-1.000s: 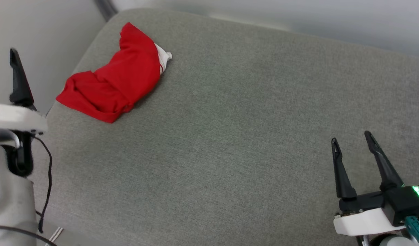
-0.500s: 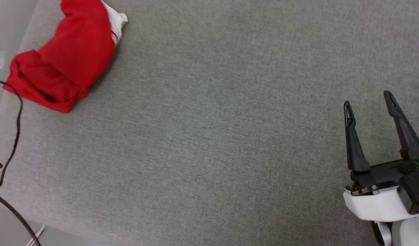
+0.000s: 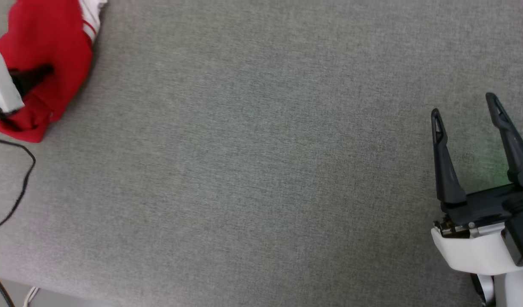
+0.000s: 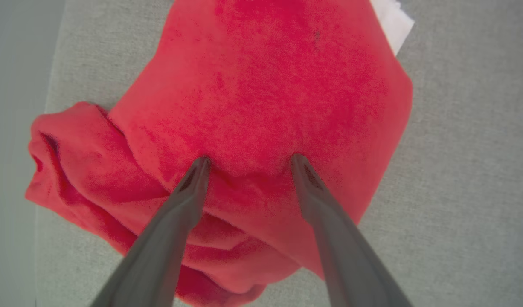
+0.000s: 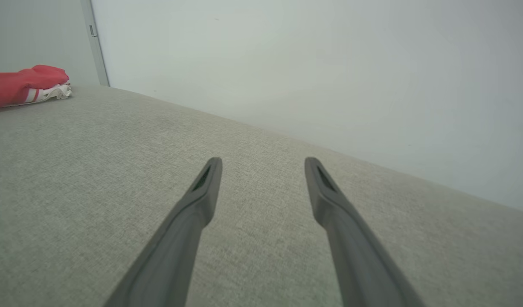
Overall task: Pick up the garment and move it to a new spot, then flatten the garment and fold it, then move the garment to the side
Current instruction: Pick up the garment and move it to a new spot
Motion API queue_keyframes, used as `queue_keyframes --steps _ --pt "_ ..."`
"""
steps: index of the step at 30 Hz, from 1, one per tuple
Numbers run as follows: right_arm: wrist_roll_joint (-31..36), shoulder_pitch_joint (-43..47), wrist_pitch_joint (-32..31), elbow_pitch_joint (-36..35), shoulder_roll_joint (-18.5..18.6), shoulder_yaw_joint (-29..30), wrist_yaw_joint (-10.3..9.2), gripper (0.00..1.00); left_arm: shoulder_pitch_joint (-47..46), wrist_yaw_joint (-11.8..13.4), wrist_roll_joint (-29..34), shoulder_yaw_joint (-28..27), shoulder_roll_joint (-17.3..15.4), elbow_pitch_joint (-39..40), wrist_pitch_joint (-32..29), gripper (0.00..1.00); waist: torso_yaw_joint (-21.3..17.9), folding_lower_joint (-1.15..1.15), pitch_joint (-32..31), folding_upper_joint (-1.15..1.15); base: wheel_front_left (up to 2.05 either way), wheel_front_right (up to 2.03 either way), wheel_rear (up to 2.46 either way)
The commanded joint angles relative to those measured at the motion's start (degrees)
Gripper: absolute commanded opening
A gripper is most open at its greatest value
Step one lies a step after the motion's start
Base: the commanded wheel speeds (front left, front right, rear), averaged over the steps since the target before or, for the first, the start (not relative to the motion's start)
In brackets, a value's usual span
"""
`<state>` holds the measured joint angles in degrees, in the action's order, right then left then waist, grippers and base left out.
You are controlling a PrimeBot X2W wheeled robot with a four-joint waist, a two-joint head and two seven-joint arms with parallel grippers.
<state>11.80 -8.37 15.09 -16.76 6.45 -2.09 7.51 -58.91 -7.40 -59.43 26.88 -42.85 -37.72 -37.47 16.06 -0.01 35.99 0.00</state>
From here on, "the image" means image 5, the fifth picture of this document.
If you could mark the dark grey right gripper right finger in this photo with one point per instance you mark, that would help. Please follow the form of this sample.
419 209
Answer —
355 256

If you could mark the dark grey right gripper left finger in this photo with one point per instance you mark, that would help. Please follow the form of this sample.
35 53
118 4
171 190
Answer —
176 251

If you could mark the red and white basketball jersey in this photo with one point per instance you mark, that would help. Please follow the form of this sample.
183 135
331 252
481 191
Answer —
18 85

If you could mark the grey metal door frame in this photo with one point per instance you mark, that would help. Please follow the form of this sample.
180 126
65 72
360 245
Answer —
96 47

